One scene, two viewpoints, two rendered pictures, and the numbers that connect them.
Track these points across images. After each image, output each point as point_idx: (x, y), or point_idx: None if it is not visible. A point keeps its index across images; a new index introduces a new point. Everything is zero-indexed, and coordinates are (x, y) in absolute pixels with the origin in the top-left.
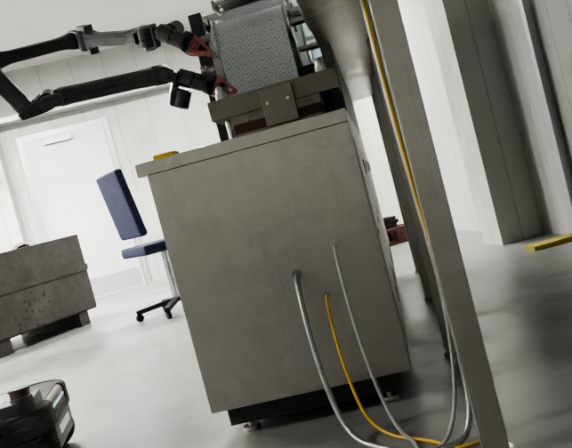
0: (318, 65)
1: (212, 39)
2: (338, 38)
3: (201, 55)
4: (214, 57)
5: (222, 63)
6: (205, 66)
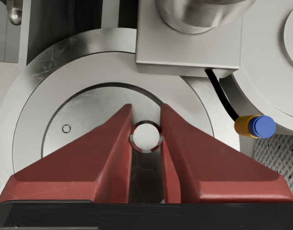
0: (7, 10)
1: (12, 156)
2: None
3: (171, 125)
4: (221, 99)
5: (23, 13)
6: (167, 11)
